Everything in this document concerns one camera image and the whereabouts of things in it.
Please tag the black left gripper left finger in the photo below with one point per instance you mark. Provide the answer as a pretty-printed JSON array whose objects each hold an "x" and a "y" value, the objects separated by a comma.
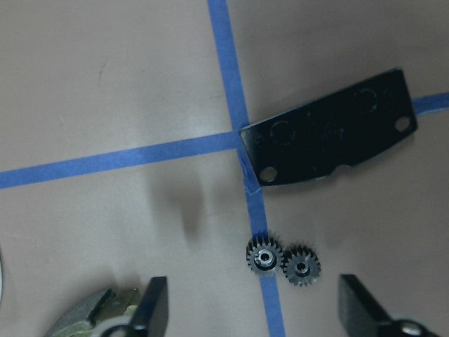
[{"x": 151, "y": 315}]

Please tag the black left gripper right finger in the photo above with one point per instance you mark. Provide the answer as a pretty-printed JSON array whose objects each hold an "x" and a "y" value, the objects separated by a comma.
[{"x": 359, "y": 312}]

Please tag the small black gear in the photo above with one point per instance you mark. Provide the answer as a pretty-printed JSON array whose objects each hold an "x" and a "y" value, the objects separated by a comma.
[
  {"x": 301, "y": 265},
  {"x": 264, "y": 255}
]

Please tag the olive green brake shoe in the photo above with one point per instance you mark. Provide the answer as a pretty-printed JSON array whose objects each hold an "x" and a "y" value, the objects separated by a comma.
[{"x": 97, "y": 313}]

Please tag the black brake pad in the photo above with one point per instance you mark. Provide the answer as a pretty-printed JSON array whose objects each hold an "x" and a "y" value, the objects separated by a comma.
[{"x": 345, "y": 128}]

